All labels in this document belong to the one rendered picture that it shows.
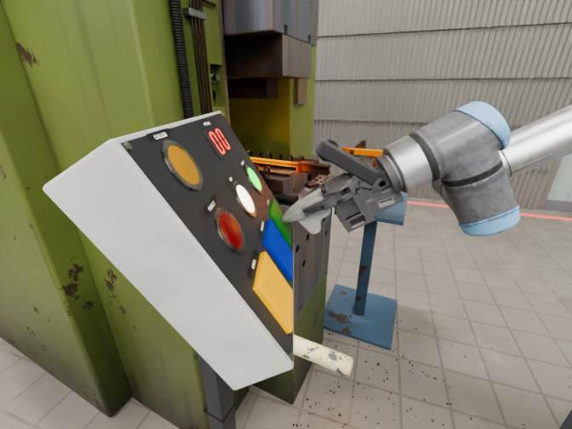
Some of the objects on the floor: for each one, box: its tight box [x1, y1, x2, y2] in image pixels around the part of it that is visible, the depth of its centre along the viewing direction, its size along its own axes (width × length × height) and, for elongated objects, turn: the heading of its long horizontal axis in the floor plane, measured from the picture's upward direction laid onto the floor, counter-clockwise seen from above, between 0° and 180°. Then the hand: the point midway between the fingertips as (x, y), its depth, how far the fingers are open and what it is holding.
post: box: [198, 354, 237, 429], centre depth 64 cm, size 4×4×108 cm
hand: (286, 214), depth 53 cm, fingers closed
